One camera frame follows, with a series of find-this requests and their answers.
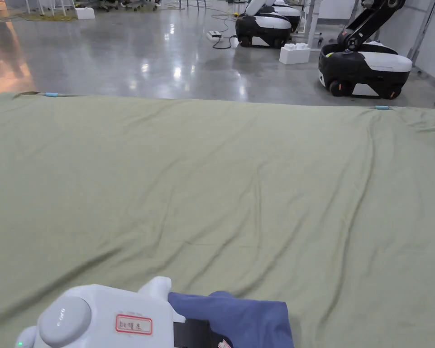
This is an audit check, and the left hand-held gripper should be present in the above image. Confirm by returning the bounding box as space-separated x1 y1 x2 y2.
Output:
16 276 213 348

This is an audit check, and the dark blue garment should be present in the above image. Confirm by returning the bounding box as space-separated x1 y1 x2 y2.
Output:
167 290 295 348

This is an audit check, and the bed with pale green sheet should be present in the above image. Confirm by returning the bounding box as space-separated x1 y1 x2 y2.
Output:
0 92 435 348

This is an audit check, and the black and white wheeled robot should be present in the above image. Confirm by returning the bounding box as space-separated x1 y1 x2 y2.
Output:
317 0 413 100
235 0 292 49
270 0 302 33

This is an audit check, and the white-legged table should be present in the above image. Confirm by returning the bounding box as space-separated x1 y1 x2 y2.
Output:
300 0 325 41

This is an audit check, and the black floor cable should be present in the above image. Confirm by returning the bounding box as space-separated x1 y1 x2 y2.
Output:
212 35 239 50

